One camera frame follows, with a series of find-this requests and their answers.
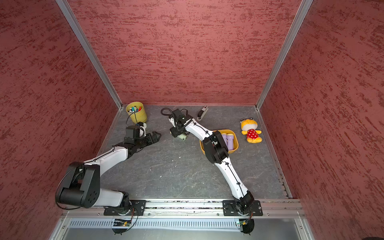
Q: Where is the green flashlight front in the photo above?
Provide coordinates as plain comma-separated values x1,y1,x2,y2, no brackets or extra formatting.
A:
178,134,188,141

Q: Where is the purple flashlight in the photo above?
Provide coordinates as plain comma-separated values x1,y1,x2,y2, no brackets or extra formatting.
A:
227,134,235,151
222,133,228,145

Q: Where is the yellow plastic storage box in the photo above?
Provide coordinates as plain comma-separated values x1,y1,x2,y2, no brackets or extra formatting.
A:
219,129,239,154

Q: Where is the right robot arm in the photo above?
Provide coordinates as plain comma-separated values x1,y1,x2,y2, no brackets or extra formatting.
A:
161,108,255,216

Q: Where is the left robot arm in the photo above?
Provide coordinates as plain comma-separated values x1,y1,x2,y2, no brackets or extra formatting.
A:
55,125,162,216

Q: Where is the grey black stapler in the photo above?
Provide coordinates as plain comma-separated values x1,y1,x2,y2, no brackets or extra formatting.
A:
197,106,209,121

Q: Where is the yellow-green pen cup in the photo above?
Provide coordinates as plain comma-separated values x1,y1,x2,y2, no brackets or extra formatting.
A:
126,102,148,124

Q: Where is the yellow plush toy red dress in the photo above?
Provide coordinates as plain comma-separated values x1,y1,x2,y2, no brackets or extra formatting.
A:
240,118,263,144

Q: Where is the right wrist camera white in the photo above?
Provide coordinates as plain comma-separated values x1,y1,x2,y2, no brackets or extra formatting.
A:
169,118,176,127

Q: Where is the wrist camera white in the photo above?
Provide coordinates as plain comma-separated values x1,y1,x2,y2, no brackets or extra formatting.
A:
169,118,176,127
137,122,147,137

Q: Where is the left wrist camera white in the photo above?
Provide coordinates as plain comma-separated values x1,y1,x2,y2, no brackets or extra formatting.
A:
137,122,147,137

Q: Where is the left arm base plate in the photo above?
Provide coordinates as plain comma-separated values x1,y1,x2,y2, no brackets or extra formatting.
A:
104,200,147,217

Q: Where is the aluminium front rail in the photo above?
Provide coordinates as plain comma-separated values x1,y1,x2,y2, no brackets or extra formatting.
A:
61,197,305,220

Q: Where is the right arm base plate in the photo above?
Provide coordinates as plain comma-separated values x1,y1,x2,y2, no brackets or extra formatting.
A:
222,200,263,217

